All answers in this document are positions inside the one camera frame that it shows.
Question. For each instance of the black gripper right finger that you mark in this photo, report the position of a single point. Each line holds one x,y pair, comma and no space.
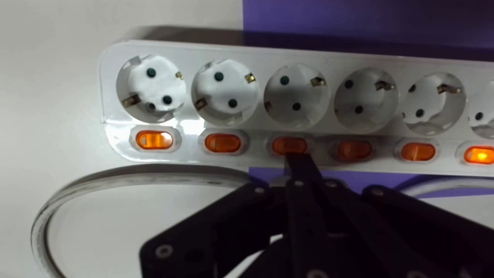
405,236

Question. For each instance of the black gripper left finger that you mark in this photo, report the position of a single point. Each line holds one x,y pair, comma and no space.
252,218

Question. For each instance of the white multi-socket power strip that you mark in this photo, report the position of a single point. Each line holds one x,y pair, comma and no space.
252,107

